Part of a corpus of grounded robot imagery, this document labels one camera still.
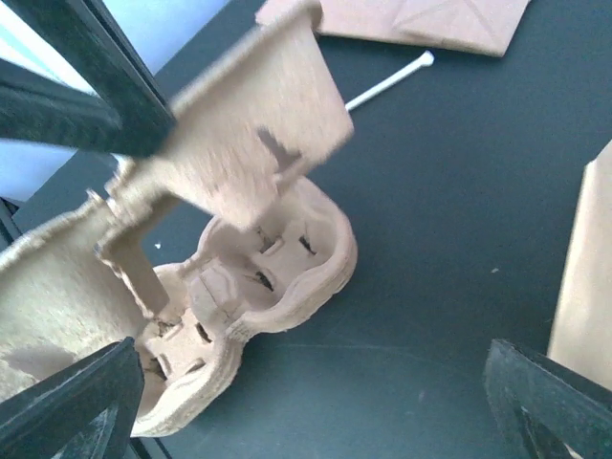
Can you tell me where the cardboard cup carrier stack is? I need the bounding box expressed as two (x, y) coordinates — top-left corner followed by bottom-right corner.
(132, 177), (358, 437)

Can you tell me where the yellow paper takeout bag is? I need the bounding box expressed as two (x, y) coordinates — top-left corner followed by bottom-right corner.
(548, 144), (611, 389)

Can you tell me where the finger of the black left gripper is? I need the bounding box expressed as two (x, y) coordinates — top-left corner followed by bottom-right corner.
(1, 1), (176, 158)

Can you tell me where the single cardboard cup carrier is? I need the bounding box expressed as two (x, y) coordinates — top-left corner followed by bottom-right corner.
(1, 1), (353, 399)

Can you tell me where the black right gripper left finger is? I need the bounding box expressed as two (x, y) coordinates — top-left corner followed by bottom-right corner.
(1, 338), (144, 458)

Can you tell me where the brown flat paper bag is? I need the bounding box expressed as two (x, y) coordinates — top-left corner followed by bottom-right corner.
(318, 0), (530, 57)

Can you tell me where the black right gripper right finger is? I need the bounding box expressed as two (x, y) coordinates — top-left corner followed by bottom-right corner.
(484, 339), (611, 458)

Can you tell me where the white wrapped straw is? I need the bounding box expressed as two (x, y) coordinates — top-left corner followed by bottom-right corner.
(345, 51), (435, 112)

